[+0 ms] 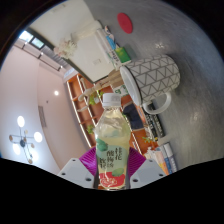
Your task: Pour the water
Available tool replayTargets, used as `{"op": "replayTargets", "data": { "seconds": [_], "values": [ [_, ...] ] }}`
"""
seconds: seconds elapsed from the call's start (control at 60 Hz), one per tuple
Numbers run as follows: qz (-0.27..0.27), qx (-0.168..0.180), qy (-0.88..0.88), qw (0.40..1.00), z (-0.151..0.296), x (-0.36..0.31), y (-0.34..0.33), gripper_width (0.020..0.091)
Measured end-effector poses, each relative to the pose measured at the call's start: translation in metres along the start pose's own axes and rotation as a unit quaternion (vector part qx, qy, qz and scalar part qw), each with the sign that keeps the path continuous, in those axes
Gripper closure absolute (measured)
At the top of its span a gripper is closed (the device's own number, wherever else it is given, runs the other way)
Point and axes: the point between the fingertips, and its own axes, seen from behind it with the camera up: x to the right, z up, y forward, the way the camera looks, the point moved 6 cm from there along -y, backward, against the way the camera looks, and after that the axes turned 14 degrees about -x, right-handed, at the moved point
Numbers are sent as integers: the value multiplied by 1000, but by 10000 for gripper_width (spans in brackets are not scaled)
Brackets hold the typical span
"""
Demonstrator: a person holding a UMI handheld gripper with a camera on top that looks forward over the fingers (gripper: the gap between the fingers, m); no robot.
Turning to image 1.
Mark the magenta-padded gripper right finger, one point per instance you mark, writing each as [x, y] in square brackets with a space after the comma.
[148, 173]

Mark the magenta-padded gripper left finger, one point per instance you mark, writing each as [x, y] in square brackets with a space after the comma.
[76, 173]

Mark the clear drink bottle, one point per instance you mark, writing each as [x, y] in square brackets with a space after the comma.
[112, 150]

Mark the stack of colourful books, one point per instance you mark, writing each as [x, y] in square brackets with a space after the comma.
[165, 158]

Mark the stack of dark books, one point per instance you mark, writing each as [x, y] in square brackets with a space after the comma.
[155, 123]

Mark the wooden shelf unit with books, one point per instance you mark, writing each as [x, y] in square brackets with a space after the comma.
[83, 116]

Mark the multi-bulb ceiling lamp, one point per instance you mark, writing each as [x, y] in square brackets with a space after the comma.
[23, 141]

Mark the ceiling air vent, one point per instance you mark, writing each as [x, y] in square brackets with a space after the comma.
[42, 116]

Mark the round recessed ceiling light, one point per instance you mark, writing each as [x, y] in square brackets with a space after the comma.
[56, 93]

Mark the green and white carton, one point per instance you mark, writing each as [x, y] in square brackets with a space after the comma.
[121, 90]

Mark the wooden artist mannequin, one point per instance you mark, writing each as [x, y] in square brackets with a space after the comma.
[106, 83]

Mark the white mug, triangle pattern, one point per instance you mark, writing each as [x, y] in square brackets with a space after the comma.
[155, 76]

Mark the small green box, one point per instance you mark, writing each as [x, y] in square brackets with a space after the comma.
[122, 55]

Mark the white tissue pack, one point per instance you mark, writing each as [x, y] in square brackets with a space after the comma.
[105, 43]

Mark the white vase with flowers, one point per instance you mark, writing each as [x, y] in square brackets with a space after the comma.
[85, 33]

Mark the window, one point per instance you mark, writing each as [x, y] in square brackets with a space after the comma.
[31, 38]

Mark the flat round red coaster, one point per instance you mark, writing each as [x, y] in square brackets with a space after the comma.
[125, 23]

